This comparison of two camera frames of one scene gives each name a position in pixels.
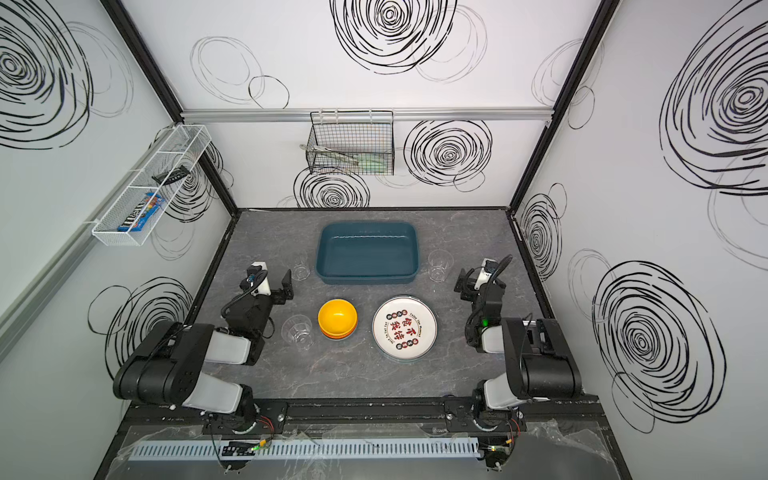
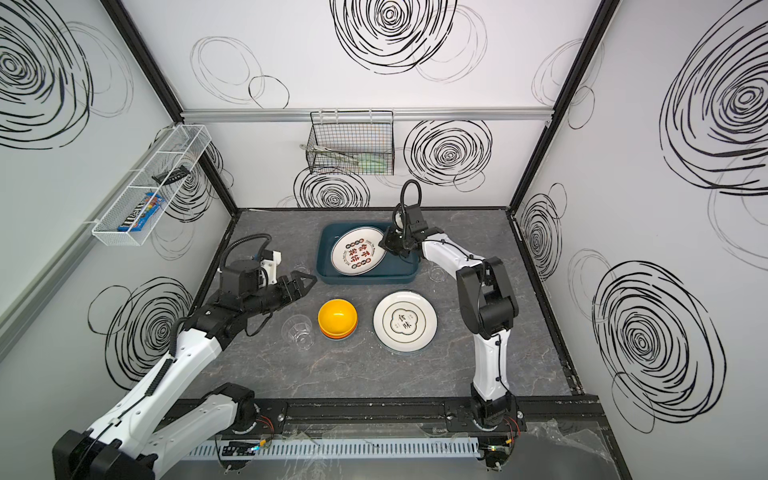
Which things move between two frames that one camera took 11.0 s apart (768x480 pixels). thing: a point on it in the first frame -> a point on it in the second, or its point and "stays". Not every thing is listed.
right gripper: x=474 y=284 -> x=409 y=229
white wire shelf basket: x=150 y=187 stays
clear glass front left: x=298 y=330 stays
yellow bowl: x=337 y=317 stays
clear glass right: x=440 y=261 stays
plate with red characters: x=404 y=327 -> x=357 y=251
